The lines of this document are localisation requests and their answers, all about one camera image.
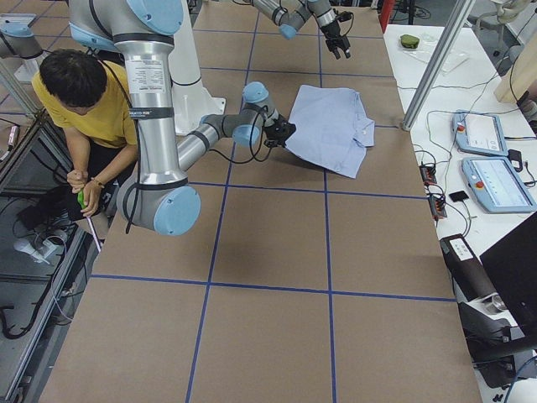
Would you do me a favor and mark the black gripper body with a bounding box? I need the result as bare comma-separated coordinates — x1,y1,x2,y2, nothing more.
321,20,349,49
264,118,296,144

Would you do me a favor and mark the light blue striped shirt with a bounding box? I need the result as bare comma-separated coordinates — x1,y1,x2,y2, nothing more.
286,85,375,179

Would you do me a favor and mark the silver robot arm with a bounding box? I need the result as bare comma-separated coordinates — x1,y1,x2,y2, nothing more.
69,1,296,236
248,0,353,60

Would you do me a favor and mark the green cloth pouch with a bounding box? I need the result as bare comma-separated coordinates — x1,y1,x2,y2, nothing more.
399,34,420,50

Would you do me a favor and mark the upper teach pendant tablet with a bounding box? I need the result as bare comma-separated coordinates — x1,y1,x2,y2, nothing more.
452,110,508,157

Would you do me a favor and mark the teach pendant tablet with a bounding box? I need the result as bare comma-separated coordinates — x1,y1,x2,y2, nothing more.
452,110,508,157
461,156,536,213

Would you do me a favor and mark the small black adapter box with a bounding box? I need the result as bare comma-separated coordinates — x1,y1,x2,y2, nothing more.
449,191,469,202

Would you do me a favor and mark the person in yellow shirt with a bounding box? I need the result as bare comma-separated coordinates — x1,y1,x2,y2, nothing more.
31,49,138,238

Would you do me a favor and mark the lower teach pendant tablet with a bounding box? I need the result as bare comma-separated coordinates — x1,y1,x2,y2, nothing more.
461,156,536,213

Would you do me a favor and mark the black monitor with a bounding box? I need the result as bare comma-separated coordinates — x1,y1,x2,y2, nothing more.
480,214,537,335

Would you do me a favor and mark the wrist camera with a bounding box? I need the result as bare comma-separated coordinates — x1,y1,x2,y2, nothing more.
336,12,353,22
263,139,279,149

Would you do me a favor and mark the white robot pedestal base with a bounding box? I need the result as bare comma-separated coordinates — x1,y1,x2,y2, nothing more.
169,1,226,135

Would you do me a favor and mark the aluminium frame post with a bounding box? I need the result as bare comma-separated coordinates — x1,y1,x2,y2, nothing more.
401,0,475,131

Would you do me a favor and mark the green handled tool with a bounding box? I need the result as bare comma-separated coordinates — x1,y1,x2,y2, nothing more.
76,191,103,253

